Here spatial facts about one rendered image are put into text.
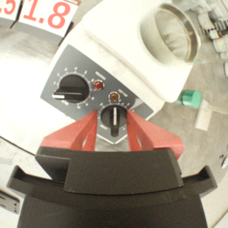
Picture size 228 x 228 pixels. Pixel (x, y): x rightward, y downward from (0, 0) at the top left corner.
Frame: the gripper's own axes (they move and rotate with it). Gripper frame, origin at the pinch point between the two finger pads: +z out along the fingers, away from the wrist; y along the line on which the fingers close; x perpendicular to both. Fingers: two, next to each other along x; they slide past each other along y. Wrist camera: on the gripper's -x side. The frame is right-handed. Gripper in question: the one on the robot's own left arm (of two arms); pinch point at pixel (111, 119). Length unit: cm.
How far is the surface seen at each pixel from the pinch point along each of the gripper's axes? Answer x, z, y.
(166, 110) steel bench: 4.6, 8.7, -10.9
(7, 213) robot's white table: 23.4, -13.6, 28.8
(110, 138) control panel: 4.3, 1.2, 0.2
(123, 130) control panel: 2.9, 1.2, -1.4
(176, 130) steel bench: 9.7, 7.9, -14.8
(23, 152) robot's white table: 6.3, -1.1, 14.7
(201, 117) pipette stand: 8.3, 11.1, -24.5
